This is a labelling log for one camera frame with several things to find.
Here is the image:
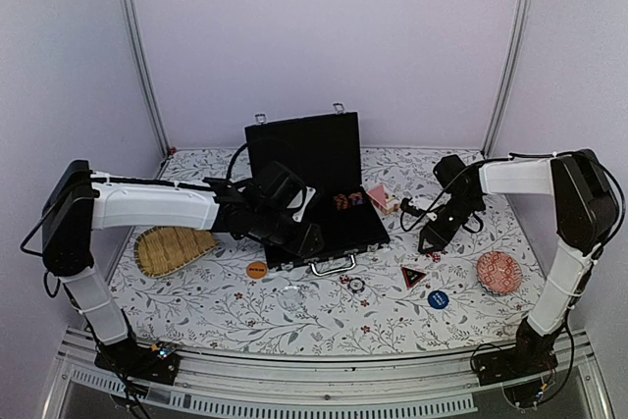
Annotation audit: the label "red dice pair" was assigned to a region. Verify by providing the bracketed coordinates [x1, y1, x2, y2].
[426, 252, 441, 263]

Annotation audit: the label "right aluminium frame post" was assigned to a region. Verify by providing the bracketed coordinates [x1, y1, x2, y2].
[481, 0, 532, 157]

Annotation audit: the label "orange round dealer button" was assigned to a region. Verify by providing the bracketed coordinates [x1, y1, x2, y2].
[246, 261, 268, 280]

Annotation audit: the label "woven bamboo tray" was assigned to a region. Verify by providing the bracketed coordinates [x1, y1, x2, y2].
[133, 227, 218, 279]

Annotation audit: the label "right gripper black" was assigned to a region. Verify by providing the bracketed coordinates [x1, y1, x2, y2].
[418, 193, 483, 254]

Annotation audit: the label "aluminium frame post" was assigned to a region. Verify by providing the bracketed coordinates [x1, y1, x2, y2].
[120, 0, 171, 157]
[481, 0, 532, 157]

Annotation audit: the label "black triangular all-in button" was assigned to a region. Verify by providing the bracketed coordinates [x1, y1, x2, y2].
[401, 267, 427, 289]

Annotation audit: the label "floral table cloth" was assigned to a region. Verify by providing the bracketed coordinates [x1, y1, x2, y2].
[108, 146, 560, 357]

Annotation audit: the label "purple poker chip stack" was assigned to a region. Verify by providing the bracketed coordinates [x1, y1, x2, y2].
[348, 191, 365, 207]

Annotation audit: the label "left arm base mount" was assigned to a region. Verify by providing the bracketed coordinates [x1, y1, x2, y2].
[94, 338, 181, 386]

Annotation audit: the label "black poker set case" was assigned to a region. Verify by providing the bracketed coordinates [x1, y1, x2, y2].
[244, 112, 391, 269]

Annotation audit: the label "blue round dealer button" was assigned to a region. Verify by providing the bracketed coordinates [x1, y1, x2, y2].
[427, 290, 449, 310]

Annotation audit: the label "left aluminium frame post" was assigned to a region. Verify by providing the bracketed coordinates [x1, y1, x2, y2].
[120, 0, 171, 157]

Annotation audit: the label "clear plastic round lid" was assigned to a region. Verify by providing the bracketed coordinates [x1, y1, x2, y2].
[277, 285, 305, 311]

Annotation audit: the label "front aluminium rail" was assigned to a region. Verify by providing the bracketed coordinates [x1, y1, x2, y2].
[39, 329, 615, 418]

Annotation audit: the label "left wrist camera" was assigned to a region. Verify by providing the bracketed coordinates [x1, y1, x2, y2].
[287, 186, 317, 223]

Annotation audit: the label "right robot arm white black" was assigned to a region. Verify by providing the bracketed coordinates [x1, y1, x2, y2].
[401, 149, 626, 339]

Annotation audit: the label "red patterned bowl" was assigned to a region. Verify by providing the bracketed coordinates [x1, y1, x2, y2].
[476, 251, 523, 295]

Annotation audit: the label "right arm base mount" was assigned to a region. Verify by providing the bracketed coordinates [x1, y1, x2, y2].
[469, 343, 558, 409]

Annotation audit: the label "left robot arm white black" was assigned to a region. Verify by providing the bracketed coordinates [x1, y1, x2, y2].
[20, 160, 324, 374]

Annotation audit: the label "red playing card deck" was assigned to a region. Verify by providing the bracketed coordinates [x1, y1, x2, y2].
[367, 183, 401, 215]

